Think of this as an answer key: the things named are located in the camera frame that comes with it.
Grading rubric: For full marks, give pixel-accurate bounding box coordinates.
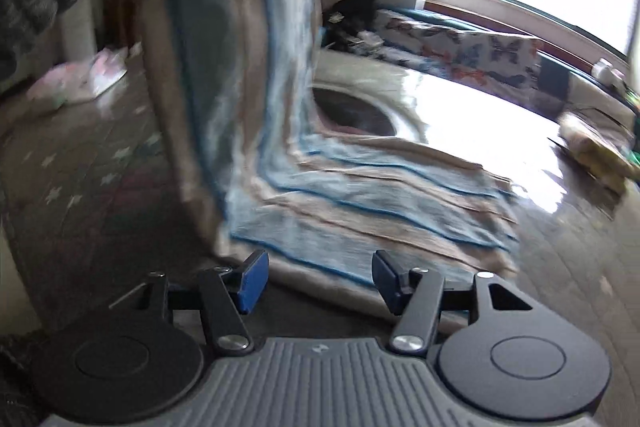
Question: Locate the long butterfly print pillow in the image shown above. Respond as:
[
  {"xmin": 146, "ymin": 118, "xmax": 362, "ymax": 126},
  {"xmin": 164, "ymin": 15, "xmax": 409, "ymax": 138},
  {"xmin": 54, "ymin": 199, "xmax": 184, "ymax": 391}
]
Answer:
[{"xmin": 375, "ymin": 9, "xmax": 463, "ymax": 65}]

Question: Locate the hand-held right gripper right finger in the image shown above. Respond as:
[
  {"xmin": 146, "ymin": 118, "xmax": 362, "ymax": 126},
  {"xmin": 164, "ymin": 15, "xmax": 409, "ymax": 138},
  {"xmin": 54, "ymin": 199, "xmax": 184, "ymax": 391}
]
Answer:
[{"xmin": 372, "ymin": 249, "xmax": 534, "ymax": 354}]

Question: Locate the blue pink striped towel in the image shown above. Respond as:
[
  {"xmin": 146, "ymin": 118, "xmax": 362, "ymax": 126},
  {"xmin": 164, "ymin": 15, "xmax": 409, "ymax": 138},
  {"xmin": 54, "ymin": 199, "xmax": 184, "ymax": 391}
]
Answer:
[{"xmin": 137, "ymin": 0, "xmax": 523, "ymax": 323}]

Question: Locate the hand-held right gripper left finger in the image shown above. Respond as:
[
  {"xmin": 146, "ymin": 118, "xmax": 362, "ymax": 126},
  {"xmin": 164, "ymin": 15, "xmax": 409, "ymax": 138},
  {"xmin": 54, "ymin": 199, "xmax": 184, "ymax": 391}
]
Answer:
[{"xmin": 107, "ymin": 249, "xmax": 270, "ymax": 356}]

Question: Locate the black bag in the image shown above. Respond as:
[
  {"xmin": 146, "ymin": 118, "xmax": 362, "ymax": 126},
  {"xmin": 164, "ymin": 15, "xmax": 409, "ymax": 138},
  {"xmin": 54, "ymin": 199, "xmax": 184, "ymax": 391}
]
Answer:
[{"xmin": 322, "ymin": 0, "xmax": 383, "ymax": 45}]

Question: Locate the blue bench cushion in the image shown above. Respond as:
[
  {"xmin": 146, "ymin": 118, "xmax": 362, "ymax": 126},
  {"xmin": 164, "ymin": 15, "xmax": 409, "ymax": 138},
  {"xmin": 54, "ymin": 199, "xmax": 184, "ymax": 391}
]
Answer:
[{"xmin": 380, "ymin": 6, "xmax": 633, "ymax": 128}]

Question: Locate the pink white cloth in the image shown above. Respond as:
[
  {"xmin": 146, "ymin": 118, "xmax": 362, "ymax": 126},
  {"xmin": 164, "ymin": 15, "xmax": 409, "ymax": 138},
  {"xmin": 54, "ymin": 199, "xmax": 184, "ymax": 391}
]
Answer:
[{"xmin": 27, "ymin": 47, "xmax": 130, "ymax": 110}]

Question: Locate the rolled floral cloth bundle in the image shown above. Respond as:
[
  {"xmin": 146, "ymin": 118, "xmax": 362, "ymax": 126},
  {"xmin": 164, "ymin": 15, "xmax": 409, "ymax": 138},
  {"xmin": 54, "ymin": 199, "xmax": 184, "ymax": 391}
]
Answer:
[{"xmin": 552, "ymin": 109, "xmax": 638, "ymax": 195}]

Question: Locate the large butterfly print pillow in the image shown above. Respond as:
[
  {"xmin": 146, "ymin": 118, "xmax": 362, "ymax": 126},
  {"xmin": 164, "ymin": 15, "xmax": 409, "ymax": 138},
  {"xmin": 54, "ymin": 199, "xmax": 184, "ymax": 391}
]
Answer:
[{"xmin": 452, "ymin": 29, "xmax": 545, "ymax": 92}]

